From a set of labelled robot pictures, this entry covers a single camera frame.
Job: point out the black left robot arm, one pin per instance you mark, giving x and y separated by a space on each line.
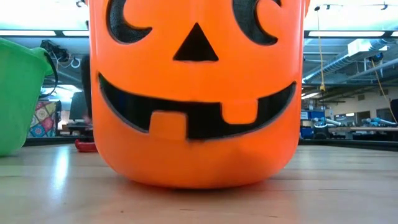
56 49

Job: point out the red KitKat candy wrapper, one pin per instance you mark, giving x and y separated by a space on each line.
85 147

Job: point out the green halloween bucket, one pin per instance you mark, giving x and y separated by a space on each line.
18 93

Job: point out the orange pumpkin bucket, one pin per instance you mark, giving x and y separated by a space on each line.
199 87

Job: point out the blue storage cabinet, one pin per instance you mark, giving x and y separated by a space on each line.
306 132

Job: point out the black round bin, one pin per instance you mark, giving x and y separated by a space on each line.
321 132

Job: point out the long ceiling light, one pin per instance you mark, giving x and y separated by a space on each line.
345 33
76 33
28 33

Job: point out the colourful patchwork quilt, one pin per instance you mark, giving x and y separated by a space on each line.
43 119

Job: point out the silver ceiling duct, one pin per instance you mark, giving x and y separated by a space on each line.
342 59

